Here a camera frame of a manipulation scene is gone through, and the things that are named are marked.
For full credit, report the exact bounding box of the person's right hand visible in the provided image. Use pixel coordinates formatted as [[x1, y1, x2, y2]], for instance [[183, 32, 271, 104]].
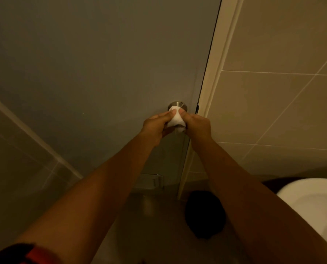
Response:
[[178, 108, 212, 151]]

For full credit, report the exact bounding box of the person's left hand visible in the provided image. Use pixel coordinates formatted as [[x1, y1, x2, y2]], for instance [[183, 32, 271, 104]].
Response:
[[139, 109, 178, 148]]

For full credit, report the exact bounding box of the white tissue wad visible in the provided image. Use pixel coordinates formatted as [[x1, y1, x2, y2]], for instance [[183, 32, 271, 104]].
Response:
[[167, 105, 187, 133]]

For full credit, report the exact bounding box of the person's left forearm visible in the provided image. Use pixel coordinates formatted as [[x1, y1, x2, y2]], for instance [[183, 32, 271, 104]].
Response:
[[15, 135, 156, 264]]

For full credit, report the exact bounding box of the person's right forearm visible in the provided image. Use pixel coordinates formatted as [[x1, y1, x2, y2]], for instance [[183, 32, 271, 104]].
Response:
[[192, 136, 327, 264]]

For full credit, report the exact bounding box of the silver door knob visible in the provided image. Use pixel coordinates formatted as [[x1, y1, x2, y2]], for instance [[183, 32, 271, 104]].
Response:
[[167, 101, 188, 112]]

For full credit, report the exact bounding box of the grey door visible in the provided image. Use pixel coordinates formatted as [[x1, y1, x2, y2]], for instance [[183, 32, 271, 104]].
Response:
[[0, 0, 222, 195]]

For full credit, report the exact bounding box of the black shoe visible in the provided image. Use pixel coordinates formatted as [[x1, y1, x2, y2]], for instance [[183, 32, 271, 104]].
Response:
[[185, 190, 227, 240]]

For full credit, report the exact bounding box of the white ceramic sink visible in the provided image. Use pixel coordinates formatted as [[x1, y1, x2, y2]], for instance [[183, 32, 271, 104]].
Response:
[[276, 178, 327, 254]]

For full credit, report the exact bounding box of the red and black sleeve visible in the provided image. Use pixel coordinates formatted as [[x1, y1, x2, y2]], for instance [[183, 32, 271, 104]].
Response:
[[0, 243, 63, 264]]

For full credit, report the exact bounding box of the cream door frame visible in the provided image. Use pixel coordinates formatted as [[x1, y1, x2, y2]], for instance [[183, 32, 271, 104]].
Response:
[[177, 0, 245, 200]]

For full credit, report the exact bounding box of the metal door stop bracket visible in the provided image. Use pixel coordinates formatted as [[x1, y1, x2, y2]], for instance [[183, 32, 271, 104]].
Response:
[[136, 174, 164, 190]]

